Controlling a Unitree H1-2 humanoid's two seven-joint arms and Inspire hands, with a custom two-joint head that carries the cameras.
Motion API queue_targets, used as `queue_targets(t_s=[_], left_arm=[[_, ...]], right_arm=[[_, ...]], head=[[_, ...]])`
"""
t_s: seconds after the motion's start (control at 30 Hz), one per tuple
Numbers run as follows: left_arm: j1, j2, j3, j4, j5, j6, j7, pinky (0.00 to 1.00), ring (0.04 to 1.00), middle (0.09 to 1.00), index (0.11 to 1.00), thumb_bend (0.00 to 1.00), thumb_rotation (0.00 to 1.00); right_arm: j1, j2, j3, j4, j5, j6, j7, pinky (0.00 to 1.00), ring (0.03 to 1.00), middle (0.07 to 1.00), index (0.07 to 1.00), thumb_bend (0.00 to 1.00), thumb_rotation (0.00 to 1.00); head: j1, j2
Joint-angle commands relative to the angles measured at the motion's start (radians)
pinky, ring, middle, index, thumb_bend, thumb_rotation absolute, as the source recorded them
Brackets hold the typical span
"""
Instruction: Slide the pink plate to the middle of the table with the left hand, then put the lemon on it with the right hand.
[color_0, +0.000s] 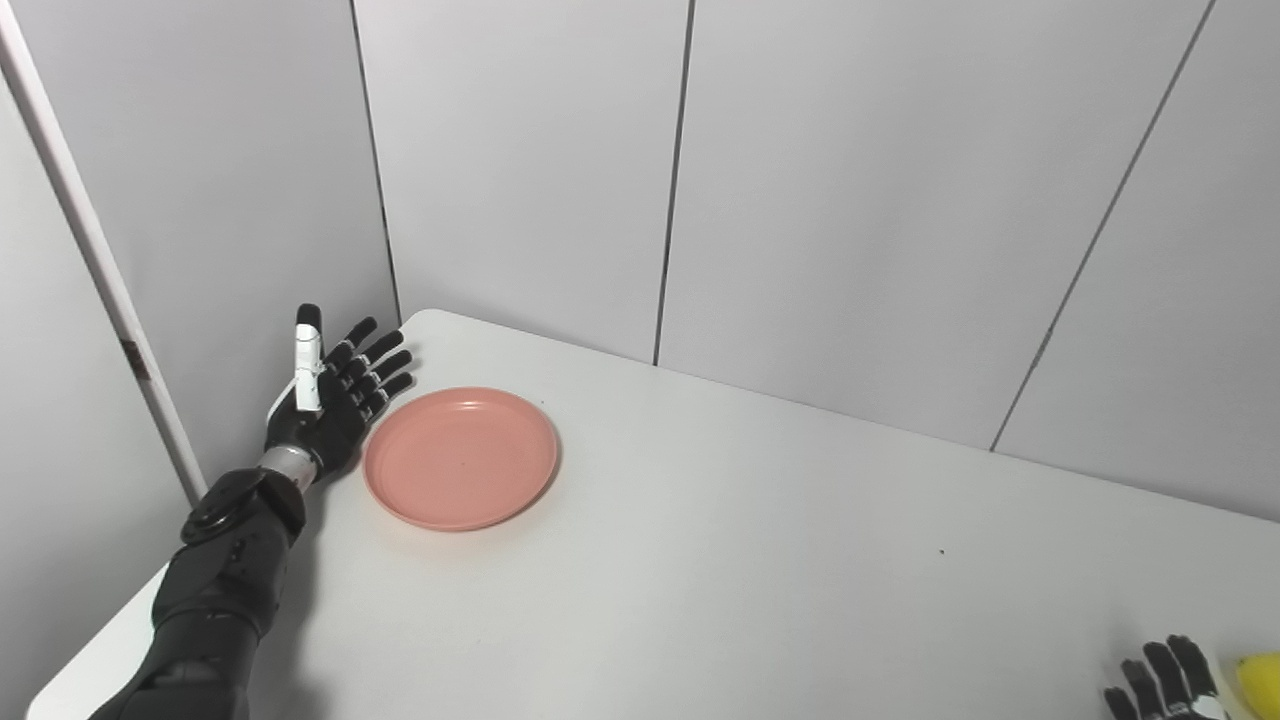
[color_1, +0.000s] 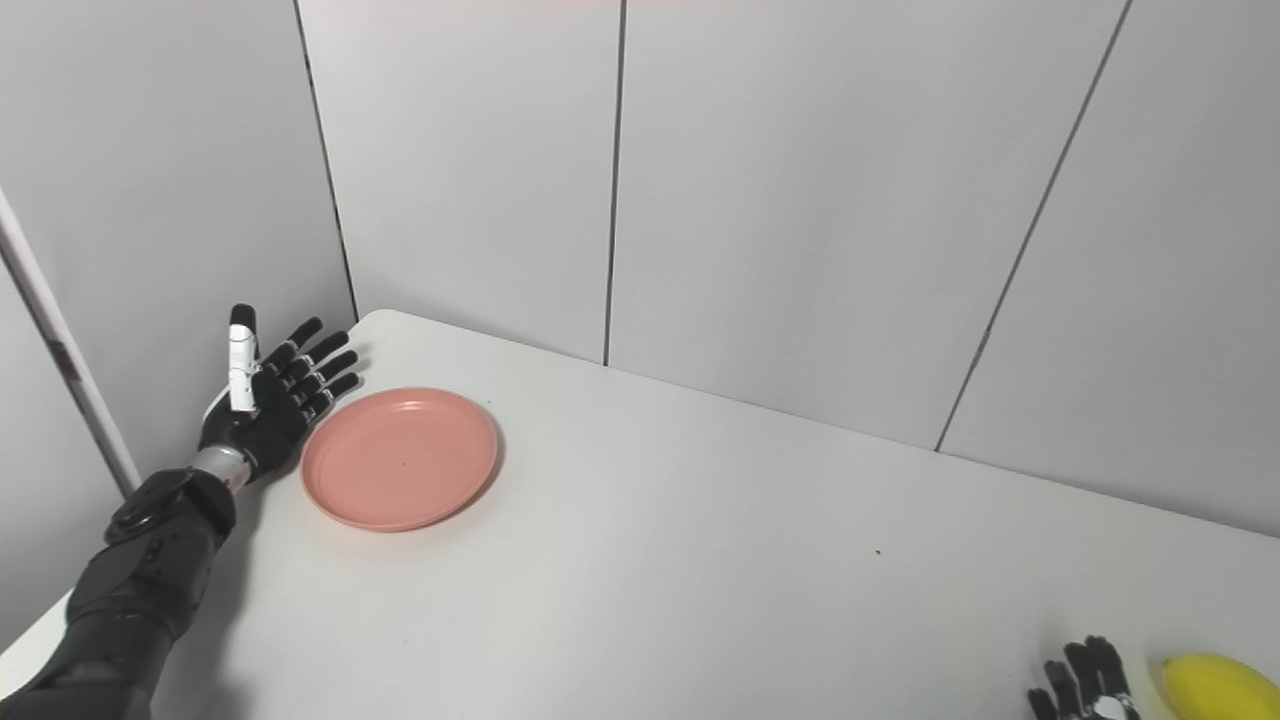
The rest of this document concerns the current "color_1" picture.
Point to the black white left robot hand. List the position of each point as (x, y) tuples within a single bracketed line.
[(260, 420)]

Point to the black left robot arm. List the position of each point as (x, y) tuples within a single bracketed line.
[(140, 580)]

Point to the white partition post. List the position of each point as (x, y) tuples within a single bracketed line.
[(70, 350)]

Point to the pink round plate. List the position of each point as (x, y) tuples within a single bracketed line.
[(400, 460)]

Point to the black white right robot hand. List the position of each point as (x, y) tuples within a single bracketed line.
[(1085, 690)]

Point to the yellow lemon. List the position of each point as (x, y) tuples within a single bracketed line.
[(1225, 690)]

